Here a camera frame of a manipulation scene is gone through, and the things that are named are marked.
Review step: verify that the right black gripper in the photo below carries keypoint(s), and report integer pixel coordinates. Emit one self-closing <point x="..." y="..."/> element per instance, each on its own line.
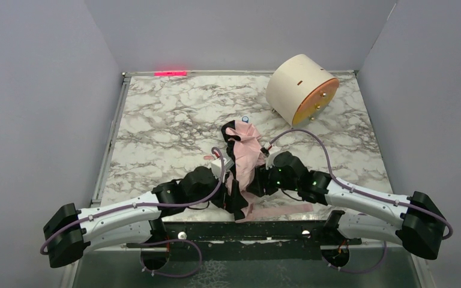
<point x="258" y="184"/>

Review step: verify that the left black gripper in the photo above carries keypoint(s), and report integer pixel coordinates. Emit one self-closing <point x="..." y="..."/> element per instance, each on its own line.
<point x="233" y="199"/>

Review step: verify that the pink folding umbrella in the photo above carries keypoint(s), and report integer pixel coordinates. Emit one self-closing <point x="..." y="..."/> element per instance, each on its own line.
<point x="247" y="156"/>

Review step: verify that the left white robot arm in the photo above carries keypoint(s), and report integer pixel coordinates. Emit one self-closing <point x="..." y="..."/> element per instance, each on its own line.
<point x="71" y="232"/>

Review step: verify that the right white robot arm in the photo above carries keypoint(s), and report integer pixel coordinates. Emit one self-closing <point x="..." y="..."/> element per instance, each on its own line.
<point x="414" y="222"/>

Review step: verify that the beige cylindrical umbrella stand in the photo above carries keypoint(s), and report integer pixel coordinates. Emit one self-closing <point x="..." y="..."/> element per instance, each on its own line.
<point x="300" y="88"/>

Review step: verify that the pink tape marker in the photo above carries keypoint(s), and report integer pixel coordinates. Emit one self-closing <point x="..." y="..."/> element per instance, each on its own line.
<point x="170" y="73"/>

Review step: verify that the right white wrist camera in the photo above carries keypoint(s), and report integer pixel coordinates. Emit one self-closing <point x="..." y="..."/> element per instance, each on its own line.
<point x="270" y="152"/>

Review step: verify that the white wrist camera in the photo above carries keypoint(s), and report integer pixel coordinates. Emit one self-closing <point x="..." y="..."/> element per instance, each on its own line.
<point x="221" y="166"/>
<point x="270" y="152"/>

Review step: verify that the aluminium table frame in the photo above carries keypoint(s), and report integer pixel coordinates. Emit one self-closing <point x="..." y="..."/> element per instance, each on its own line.
<point x="165" y="127"/>

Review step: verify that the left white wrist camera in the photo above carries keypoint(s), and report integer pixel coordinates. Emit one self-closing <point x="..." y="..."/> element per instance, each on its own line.
<point x="221" y="166"/>

